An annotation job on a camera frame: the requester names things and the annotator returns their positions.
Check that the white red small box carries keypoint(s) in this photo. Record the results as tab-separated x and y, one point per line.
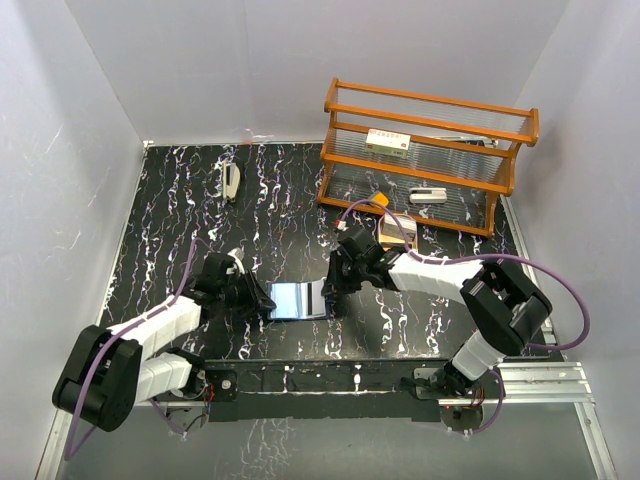
387	143

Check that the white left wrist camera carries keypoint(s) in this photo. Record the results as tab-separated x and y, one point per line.
237	255

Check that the beige oval card tray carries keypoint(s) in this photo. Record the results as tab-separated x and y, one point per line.
388	242

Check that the yellow and grey tape measure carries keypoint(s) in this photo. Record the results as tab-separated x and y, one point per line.
380	198

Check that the stack of silver cards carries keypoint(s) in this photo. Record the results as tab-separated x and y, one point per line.
393	226

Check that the aluminium front rail frame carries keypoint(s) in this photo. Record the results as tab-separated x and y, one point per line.
351	420

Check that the blue card holder wallet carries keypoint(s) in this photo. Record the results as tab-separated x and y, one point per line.
288	299

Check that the orange wooden shelf rack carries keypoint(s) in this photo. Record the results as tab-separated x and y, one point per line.
469	148

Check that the white and black stapler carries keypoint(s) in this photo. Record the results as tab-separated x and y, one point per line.
231	178

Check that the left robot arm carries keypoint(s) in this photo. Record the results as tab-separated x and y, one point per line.
110	370

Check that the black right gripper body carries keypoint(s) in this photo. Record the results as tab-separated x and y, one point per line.
347	274

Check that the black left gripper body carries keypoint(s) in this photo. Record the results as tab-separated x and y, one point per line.
236	295

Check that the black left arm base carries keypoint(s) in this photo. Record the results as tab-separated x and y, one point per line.
191	407

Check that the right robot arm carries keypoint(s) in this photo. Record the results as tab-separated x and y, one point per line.
507	308

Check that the white small stapler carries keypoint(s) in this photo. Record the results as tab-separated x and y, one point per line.
427	195

